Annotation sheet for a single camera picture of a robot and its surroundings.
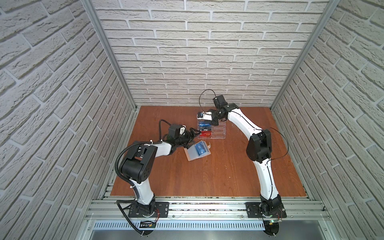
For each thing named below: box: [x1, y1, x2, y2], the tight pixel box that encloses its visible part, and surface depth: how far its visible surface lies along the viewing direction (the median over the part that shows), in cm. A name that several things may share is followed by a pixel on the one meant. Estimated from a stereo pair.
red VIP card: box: [199, 130, 212, 137], surface depth 102 cm
